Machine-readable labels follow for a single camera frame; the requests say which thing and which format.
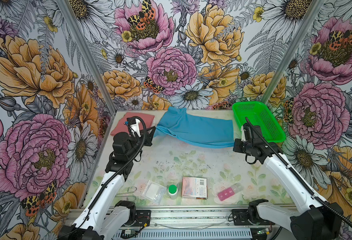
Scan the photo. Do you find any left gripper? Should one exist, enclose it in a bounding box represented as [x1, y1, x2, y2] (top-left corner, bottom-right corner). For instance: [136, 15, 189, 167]
[127, 126, 156, 158]

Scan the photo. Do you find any blue t shirt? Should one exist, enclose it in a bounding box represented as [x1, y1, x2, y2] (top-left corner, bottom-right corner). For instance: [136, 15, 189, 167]
[157, 107, 235, 149]

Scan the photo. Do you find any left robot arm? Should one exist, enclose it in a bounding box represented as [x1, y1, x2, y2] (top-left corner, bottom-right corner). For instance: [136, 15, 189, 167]
[58, 125, 156, 240]

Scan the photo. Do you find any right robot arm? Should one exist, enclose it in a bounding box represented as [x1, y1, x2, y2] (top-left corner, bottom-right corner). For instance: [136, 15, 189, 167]
[233, 123, 343, 240]

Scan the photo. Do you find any folded red t shirt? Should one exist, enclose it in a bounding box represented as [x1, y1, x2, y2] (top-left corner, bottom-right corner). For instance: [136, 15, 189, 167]
[111, 112, 155, 136]

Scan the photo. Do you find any green plastic basket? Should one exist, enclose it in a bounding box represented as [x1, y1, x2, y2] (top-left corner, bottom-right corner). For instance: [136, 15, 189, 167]
[232, 101, 286, 143]

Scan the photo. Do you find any pink pill organizer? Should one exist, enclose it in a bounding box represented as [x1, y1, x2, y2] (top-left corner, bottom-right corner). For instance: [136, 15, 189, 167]
[218, 183, 244, 201]

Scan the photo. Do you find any metal paper clip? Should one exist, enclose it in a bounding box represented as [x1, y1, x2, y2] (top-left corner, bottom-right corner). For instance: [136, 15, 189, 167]
[116, 186, 137, 198]

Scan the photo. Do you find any clear plastic bag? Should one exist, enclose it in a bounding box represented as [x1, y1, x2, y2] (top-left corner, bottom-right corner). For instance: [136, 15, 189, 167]
[142, 180, 167, 205]

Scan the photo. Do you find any green capped small bottle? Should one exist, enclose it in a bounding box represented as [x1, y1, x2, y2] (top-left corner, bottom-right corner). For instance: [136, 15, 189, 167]
[168, 185, 178, 200]

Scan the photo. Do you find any pink printed card box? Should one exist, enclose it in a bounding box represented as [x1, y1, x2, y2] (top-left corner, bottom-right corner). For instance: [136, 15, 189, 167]
[182, 177, 208, 200]

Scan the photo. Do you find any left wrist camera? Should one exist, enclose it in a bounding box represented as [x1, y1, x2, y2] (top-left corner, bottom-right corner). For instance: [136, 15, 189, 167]
[128, 118, 141, 138]

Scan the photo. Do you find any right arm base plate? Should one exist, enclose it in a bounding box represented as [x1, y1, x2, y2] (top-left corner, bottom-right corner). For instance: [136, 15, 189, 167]
[231, 209, 253, 226]

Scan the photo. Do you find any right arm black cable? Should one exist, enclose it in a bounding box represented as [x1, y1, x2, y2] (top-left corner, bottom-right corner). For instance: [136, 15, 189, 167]
[244, 116, 352, 240]

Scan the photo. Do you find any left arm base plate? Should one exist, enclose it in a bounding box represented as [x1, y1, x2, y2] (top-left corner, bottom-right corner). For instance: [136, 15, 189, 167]
[131, 210, 152, 228]

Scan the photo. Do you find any aluminium front rail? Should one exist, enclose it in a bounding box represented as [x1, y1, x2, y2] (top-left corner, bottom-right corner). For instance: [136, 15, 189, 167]
[62, 206, 319, 230]

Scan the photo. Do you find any white vented cable duct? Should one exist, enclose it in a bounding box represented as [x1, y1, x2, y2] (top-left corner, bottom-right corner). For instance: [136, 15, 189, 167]
[130, 228, 253, 240]

